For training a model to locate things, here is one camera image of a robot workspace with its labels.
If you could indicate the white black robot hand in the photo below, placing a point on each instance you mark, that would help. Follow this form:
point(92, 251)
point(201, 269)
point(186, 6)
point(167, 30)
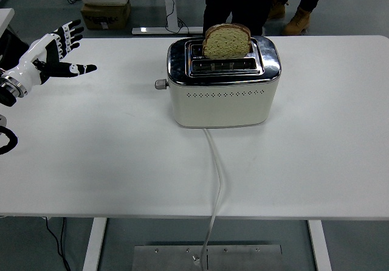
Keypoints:
point(33, 58)

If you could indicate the grey toaster lever knob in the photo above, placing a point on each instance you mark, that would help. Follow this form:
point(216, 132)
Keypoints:
point(160, 84)

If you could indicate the cream chrome two-slot toaster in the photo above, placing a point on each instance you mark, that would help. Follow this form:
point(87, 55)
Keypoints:
point(222, 110)

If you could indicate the black object beside table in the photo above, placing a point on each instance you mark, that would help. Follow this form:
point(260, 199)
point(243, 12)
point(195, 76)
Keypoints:
point(10, 49)

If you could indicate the white side table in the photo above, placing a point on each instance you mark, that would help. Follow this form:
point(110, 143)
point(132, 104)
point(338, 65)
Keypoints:
point(5, 17)

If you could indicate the brown cardboard box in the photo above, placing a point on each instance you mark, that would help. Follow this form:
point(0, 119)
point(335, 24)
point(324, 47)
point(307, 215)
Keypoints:
point(106, 15)

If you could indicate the toasted bread slice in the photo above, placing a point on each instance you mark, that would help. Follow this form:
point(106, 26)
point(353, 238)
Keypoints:
point(226, 44)

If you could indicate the white table leg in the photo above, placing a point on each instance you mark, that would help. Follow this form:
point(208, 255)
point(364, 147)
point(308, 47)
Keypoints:
point(94, 246)
point(320, 246)

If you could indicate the person in black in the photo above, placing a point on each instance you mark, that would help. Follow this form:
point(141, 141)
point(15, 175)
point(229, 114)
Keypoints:
point(231, 0)

